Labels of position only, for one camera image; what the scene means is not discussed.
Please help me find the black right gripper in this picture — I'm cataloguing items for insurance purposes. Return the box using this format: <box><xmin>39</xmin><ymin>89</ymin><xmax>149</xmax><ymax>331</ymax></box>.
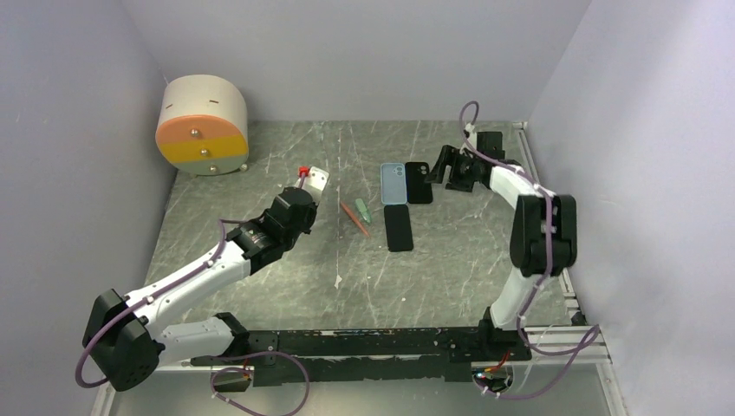
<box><xmin>424</xmin><ymin>146</ymin><xmax>481</xmax><ymax>193</ymax></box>

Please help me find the black phone case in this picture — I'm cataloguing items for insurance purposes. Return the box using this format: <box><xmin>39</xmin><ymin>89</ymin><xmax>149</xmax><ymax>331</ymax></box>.
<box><xmin>405</xmin><ymin>161</ymin><xmax>433</xmax><ymax>205</ymax></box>

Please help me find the light blue phone case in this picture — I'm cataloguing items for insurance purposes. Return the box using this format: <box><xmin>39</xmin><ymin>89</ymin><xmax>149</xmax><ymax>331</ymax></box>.
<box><xmin>380</xmin><ymin>163</ymin><xmax>407</xmax><ymax>205</ymax></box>

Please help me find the phone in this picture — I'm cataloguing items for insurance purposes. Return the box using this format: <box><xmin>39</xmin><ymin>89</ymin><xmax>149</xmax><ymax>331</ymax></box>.
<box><xmin>383</xmin><ymin>205</ymin><xmax>413</xmax><ymax>252</ymax></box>

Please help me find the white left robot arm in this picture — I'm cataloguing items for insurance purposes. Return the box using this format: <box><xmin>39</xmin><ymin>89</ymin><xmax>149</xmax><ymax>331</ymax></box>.
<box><xmin>75</xmin><ymin>183</ymin><xmax>325</xmax><ymax>391</ymax></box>

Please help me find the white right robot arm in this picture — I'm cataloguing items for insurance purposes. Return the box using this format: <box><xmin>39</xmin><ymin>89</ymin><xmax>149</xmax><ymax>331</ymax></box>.
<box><xmin>425</xmin><ymin>125</ymin><xmax>577</xmax><ymax>360</ymax></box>

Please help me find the orange pen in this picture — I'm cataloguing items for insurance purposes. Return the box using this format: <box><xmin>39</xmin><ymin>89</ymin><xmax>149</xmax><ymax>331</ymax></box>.
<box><xmin>340</xmin><ymin>202</ymin><xmax>370</xmax><ymax>237</ymax></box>

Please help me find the round drawer cabinet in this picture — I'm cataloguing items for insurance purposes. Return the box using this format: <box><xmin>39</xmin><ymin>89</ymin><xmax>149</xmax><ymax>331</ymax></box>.
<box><xmin>155</xmin><ymin>75</ymin><xmax>250</xmax><ymax>176</ymax></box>

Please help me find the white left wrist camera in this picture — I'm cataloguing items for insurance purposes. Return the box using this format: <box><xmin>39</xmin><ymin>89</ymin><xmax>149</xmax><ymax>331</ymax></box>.
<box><xmin>294</xmin><ymin>166</ymin><xmax>330</xmax><ymax>205</ymax></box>

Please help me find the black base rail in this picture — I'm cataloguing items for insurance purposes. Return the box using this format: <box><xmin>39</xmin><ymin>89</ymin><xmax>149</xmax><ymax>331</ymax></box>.
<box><xmin>191</xmin><ymin>322</ymin><xmax>531</xmax><ymax>387</ymax></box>

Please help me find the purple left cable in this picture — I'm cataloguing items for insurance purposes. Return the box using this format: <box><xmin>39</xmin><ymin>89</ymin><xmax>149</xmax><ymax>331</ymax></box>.
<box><xmin>209</xmin><ymin>351</ymin><xmax>311</xmax><ymax>416</ymax></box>

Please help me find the purple cable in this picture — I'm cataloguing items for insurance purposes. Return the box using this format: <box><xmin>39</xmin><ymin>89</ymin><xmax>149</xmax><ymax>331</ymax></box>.
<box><xmin>209</xmin><ymin>351</ymin><xmax>311</xmax><ymax>416</ymax></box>
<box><xmin>473</xmin><ymin>318</ymin><xmax>602</xmax><ymax>401</ymax></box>

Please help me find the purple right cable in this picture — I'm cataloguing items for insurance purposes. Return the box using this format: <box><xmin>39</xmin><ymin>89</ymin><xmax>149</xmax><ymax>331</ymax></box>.
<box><xmin>473</xmin><ymin>318</ymin><xmax>602</xmax><ymax>401</ymax></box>

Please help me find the aluminium frame rail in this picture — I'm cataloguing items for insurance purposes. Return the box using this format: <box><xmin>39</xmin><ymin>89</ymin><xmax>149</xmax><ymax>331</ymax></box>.
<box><xmin>513</xmin><ymin>122</ymin><xmax>601</xmax><ymax>362</ymax></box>

